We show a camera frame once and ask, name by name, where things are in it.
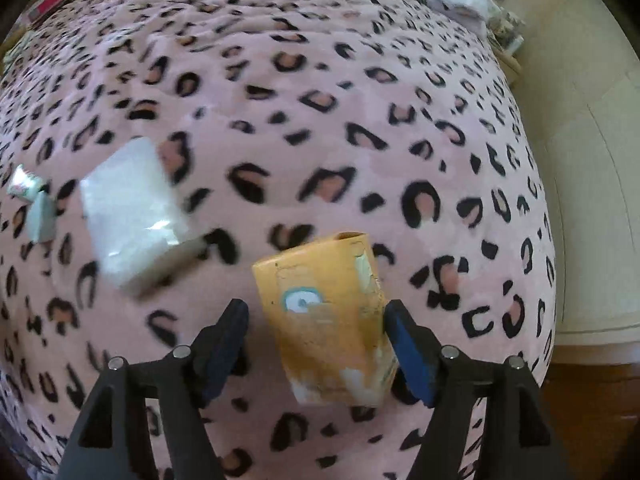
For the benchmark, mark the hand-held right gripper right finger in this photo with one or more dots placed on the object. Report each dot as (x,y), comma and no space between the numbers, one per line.
(407,355)

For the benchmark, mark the clear plastic packet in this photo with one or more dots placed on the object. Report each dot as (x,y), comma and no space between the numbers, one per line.
(135,220)

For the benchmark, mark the pink leopard print blanket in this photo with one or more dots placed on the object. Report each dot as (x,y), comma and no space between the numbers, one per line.
(350,85)

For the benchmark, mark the orange carton box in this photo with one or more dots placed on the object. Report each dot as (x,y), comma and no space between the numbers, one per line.
(325,320)

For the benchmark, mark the small pale green packet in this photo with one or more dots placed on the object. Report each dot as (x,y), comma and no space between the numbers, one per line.
(42,217)

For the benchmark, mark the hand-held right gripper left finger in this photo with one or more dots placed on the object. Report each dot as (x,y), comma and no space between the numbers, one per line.
(225,360)

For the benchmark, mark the pink storage box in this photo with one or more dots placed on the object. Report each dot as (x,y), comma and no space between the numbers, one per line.
(50,2)

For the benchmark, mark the wooden nightstand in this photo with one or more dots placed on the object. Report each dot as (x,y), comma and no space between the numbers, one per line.
(507,35)

